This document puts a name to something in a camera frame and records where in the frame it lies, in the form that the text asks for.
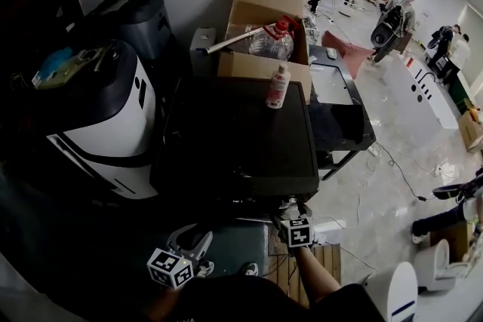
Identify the person's black shirt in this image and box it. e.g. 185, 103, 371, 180
177, 274, 384, 322

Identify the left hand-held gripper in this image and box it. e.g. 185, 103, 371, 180
146, 223, 214, 290

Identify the small cardboard box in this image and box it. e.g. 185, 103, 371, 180
457, 107, 483, 153

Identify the red cloth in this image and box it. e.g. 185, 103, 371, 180
320, 29, 374, 79

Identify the pink spray bottle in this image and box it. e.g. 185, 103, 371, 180
265, 63, 291, 110

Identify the dark green tub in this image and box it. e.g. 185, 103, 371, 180
448, 73, 475, 109

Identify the brown cardboard box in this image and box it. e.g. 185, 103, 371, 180
429, 221, 475, 263

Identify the person's left shoe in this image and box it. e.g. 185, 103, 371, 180
195, 259, 215, 278

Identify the dark grey robot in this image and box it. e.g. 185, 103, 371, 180
83, 0, 174, 61

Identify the person's right forearm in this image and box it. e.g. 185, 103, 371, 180
292, 244, 343, 301

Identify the black floor cable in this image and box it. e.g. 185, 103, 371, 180
377, 143, 429, 201

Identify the clear water jug red cap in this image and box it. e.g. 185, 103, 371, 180
248, 15, 300, 62

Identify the metal tube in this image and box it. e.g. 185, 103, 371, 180
202, 23, 278, 57

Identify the grey metal box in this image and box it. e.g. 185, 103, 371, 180
189, 27, 217, 78

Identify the black metal table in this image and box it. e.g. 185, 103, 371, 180
307, 44, 377, 181

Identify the person's left forearm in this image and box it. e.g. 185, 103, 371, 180
145, 284, 182, 320

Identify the black washing machine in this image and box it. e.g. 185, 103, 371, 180
149, 75, 321, 218

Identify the person's shoe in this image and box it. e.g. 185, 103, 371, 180
195, 259, 215, 278
240, 261, 260, 277

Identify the round white toilet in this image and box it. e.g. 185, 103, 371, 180
361, 261, 419, 322

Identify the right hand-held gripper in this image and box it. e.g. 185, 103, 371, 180
272, 200, 316, 250

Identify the blue glove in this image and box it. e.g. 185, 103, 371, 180
38, 46, 73, 79

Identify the white and black robot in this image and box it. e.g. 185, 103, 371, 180
45, 39, 160, 201

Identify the person's right shoe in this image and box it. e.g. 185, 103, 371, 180
240, 261, 260, 277

